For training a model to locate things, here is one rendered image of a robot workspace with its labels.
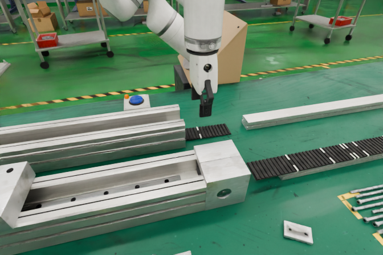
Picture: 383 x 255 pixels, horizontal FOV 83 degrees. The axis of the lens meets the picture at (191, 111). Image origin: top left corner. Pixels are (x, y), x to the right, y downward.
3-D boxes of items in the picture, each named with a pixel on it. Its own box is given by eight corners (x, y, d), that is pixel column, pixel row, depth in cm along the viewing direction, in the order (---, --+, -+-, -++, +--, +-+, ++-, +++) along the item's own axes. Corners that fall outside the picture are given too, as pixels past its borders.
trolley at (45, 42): (107, 46, 360) (90, -26, 302) (114, 57, 321) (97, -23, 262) (35, 57, 321) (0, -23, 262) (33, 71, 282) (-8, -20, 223)
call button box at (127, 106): (150, 108, 77) (148, 93, 73) (153, 125, 69) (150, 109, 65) (126, 111, 75) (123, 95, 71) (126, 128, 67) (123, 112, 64)
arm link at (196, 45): (228, 39, 46) (226, 53, 47) (214, 28, 53) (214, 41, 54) (189, 42, 44) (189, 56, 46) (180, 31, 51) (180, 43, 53)
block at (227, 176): (224, 159, 57) (227, 132, 52) (244, 201, 47) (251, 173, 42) (191, 165, 56) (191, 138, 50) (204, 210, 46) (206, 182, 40)
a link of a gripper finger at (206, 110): (216, 99, 51) (214, 121, 55) (211, 92, 53) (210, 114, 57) (203, 101, 50) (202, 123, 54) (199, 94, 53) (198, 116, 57)
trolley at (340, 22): (288, 30, 437) (303, -30, 378) (309, 27, 453) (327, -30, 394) (331, 46, 359) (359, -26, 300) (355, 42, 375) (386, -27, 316)
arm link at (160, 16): (154, 35, 92) (102, -7, 80) (179, -2, 91) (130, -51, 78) (162, 37, 82) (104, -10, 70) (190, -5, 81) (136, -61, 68)
